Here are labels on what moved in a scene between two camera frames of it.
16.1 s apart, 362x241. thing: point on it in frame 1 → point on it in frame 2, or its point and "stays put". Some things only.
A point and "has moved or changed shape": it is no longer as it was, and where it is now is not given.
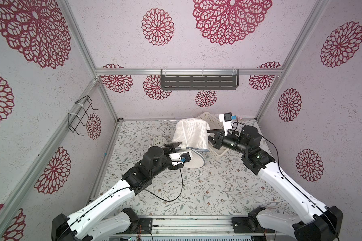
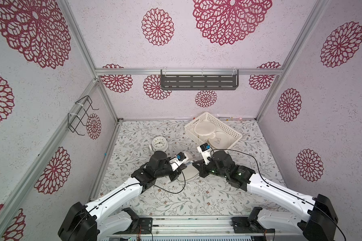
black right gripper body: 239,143 → 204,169
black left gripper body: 170,166 → 173,174
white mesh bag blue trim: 193,134 has moved or changed shape
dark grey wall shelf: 199,82 stays put
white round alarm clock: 159,141 stays put
